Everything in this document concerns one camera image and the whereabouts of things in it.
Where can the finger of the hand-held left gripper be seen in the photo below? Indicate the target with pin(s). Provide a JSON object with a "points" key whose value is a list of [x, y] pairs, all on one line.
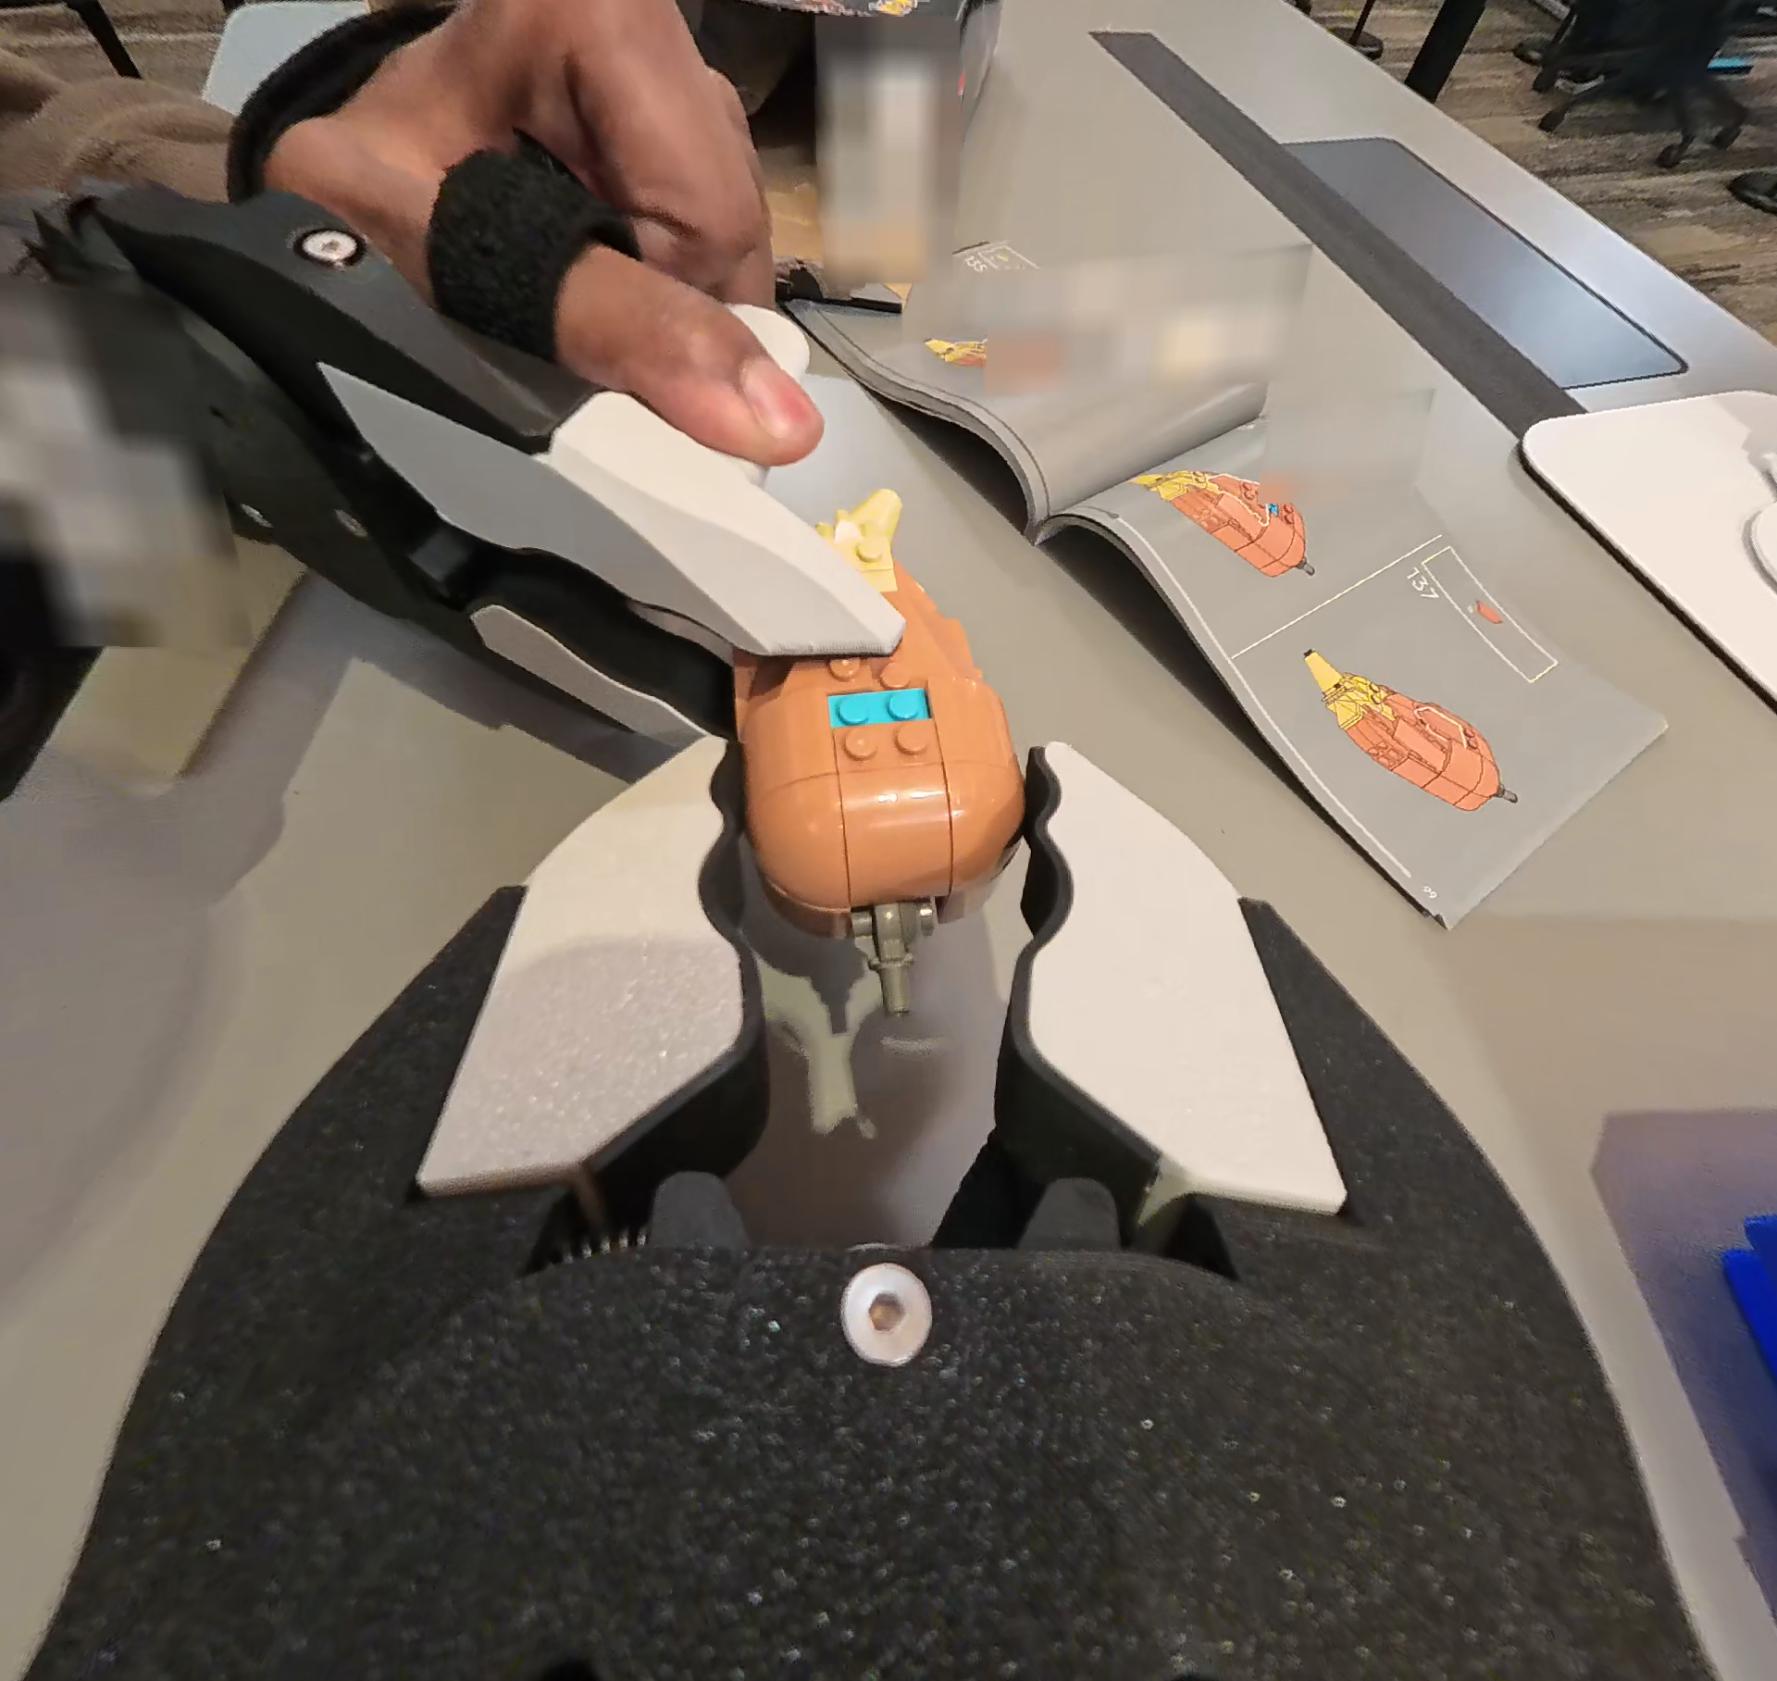
{"points": [[653, 529], [610, 647]]}

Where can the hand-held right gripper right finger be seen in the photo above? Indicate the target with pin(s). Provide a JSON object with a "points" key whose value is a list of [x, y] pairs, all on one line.
{"points": [[1166, 1015]]}

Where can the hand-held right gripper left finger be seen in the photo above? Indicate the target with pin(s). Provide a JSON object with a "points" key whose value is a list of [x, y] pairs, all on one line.
{"points": [[597, 1015]]}

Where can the orange brown toy brick model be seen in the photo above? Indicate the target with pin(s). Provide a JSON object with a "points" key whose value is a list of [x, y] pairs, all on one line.
{"points": [[868, 793]]}

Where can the blue plastic bin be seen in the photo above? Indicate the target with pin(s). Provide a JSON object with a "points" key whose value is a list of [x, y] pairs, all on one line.
{"points": [[1752, 1306]]}

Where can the person's left forearm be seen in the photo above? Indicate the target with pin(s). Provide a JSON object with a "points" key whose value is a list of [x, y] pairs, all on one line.
{"points": [[97, 126]]}

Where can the dark grey desk pad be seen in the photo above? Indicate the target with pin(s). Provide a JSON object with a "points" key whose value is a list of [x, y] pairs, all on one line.
{"points": [[1499, 266]]}

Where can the person's left hand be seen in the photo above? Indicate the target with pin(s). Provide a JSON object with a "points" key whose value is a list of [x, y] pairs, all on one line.
{"points": [[583, 70]]}

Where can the black wristband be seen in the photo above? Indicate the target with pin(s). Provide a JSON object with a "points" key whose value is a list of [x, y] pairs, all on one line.
{"points": [[299, 78]]}

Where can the open grey instruction booklet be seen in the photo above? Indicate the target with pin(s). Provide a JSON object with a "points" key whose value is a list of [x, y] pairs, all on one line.
{"points": [[1361, 682]]}

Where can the white flat tray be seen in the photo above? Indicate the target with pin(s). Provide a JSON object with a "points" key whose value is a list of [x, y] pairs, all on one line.
{"points": [[1665, 516]]}

